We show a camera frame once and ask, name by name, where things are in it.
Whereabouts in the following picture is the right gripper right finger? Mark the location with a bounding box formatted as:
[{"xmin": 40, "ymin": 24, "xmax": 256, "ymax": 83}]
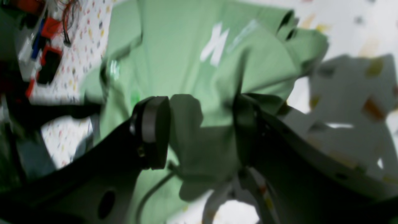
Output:
[{"xmin": 233, "ymin": 94, "xmax": 397, "ymax": 224}]

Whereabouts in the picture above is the light green T-shirt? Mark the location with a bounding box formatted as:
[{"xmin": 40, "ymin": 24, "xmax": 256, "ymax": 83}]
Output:
[{"xmin": 80, "ymin": 0, "xmax": 327, "ymax": 224}]

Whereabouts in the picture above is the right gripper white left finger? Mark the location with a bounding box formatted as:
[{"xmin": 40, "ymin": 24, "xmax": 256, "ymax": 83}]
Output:
[{"xmin": 1, "ymin": 96, "xmax": 171, "ymax": 224}]

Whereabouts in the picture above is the red and black wire bundle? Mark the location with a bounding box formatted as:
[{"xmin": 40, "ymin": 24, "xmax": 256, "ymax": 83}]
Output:
[{"xmin": 56, "ymin": 0, "xmax": 81, "ymax": 47}]

